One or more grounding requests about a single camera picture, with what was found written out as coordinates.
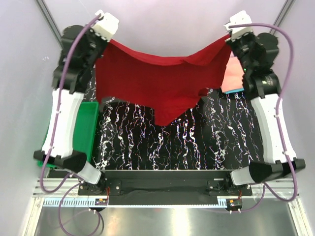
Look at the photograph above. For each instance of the folded teal t shirt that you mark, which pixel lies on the folded teal t shirt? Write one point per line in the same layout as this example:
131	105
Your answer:
234	91

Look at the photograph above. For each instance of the folded salmon pink t shirt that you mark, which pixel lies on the folded salmon pink t shirt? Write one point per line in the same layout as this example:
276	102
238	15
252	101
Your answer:
233	75

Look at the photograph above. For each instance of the green plastic tray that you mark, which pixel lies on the green plastic tray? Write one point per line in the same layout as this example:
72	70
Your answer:
84	130

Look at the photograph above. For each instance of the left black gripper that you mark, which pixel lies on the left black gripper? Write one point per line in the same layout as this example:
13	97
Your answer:
104	43

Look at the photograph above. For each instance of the white slotted cable duct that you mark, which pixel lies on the white slotted cable duct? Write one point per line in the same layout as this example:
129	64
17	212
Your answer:
211	202

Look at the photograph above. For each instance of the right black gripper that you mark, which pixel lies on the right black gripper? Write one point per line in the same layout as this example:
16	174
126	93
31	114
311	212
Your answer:
233	44

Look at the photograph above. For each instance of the right aluminium frame post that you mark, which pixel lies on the right aluminium frame post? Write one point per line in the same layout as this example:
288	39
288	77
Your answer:
283	13

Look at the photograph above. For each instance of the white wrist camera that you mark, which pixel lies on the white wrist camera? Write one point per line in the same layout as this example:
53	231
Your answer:
234	28
106	25

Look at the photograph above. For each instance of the red t shirt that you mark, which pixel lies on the red t shirt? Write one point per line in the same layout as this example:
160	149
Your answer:
168	85

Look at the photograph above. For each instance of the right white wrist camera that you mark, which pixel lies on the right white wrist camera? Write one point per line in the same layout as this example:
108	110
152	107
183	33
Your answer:
234	28

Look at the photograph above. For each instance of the left aluminium frame post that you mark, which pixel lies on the left aluminium frame post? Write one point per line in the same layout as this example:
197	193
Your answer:
50	20

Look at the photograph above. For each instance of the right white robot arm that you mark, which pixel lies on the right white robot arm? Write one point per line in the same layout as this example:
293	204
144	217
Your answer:
256	54

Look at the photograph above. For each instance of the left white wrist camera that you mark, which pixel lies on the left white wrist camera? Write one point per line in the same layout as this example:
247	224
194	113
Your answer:
106	25

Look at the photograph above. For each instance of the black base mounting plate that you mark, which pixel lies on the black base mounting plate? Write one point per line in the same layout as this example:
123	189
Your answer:
177	185

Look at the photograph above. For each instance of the aluminium frame post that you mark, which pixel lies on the aluminium frame post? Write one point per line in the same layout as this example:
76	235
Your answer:
283	13
50	20

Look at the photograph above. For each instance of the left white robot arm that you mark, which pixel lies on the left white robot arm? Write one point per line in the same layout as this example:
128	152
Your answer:
81	47

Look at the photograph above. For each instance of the aluminium rail profile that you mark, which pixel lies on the aluminium rail profile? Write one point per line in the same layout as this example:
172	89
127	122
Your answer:
282	187

